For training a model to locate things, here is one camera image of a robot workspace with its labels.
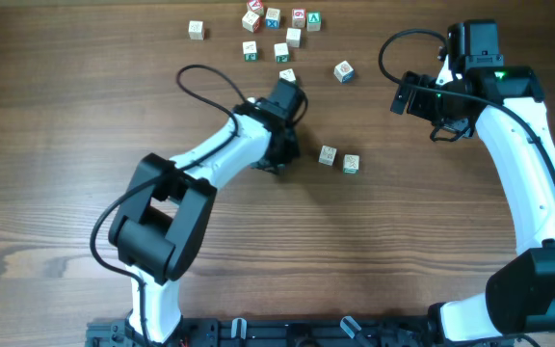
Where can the plain wooden block far left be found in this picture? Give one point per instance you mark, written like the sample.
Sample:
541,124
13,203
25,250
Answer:
196,30

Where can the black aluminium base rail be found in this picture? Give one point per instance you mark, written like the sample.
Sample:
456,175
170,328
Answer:
391,331

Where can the green Z letter block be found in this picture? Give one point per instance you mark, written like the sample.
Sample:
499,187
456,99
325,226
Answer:
350,164

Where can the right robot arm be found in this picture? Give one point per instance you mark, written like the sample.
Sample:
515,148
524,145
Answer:
477,94

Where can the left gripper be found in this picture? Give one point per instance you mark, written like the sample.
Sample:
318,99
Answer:
283,151

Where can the red M letter block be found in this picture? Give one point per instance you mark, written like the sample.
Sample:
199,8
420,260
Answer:
327,155

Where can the red edged wooden block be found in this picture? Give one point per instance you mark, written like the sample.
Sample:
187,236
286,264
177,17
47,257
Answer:
251,21

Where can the green edged block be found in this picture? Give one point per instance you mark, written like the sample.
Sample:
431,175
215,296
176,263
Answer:
281,52
288,75
250,51

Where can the green edged block middle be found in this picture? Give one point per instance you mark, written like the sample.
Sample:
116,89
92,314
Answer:
281,52

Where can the plain wooden block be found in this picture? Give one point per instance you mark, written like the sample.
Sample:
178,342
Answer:
293,37
196,30

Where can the plain wooden block centre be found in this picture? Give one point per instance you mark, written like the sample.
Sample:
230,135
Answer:
293,37

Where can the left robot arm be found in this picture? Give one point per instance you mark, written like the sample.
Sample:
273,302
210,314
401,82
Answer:
162,219

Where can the red letter block top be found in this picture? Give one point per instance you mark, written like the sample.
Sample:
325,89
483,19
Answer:
255,6

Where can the blue X letter block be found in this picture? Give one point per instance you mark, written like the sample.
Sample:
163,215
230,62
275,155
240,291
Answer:
272,18

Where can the red number 6 block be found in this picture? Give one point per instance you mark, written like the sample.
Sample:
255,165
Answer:
298,18

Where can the green letter A block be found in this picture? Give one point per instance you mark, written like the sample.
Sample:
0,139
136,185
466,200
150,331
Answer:
313,21

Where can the green edged block left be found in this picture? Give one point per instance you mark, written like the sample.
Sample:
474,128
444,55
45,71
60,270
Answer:
250,51

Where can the blue D letter block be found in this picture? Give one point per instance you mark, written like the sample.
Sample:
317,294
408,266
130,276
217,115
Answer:
344,72

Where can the green edged block lower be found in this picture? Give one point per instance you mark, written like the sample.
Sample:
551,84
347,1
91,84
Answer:
288,75

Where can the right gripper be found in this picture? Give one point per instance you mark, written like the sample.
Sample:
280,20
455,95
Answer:
404,93

